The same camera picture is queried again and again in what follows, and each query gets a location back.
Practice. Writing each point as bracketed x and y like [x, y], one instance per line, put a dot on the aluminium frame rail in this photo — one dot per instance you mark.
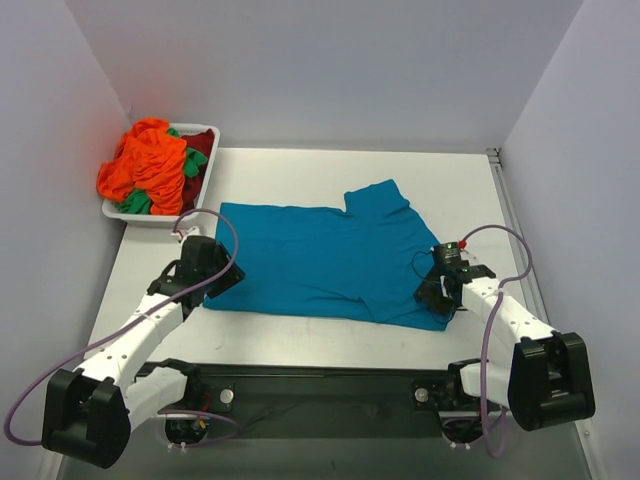
[547, 387]

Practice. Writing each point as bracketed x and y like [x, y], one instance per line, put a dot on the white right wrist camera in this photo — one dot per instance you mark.
[465, 253]

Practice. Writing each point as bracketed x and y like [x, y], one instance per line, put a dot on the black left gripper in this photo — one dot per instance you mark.
[225, 279]

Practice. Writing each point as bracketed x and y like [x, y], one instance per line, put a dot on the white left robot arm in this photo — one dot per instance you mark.
[91, 411]

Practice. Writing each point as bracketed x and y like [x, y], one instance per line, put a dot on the blue t shirt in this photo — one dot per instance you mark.
[363, 262]

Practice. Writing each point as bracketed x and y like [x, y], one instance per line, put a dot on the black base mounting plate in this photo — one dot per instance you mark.
[277, 402]

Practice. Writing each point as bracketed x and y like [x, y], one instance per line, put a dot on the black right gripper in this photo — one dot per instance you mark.
[433, 295]

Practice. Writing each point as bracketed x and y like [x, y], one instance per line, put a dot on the green t shirt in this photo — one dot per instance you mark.
[140, 203]

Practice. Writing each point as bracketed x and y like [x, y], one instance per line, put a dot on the white plastic basket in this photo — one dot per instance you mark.
[161, 221]

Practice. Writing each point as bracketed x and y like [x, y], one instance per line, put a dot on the orange t shirt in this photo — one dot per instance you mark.
[146, 175]

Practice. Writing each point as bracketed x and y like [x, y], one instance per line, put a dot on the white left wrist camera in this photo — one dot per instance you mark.
[182, 234]

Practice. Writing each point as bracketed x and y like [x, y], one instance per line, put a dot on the dark red t shirt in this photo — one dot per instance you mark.
[198, 150]

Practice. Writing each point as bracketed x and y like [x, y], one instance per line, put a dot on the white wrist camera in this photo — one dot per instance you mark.
[465, 253]
[182, 234]

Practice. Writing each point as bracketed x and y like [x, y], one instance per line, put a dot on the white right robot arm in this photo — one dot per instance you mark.
[476, 382]

